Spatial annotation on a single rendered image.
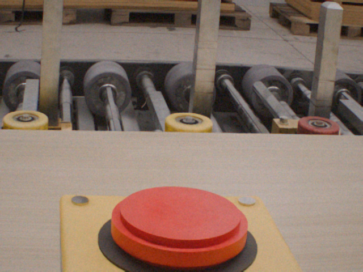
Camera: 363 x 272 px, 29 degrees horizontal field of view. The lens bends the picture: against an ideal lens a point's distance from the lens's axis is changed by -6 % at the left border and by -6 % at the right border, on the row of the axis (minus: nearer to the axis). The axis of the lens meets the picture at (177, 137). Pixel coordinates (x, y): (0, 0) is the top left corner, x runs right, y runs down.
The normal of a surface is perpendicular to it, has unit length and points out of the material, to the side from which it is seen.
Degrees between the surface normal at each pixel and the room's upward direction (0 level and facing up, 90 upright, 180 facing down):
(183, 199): 0
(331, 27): 90
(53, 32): 90
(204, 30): 90
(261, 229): 0
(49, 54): 90
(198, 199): 0
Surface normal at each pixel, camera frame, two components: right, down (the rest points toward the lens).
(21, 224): 0.07, -0.93
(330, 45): 0.15, 0.36
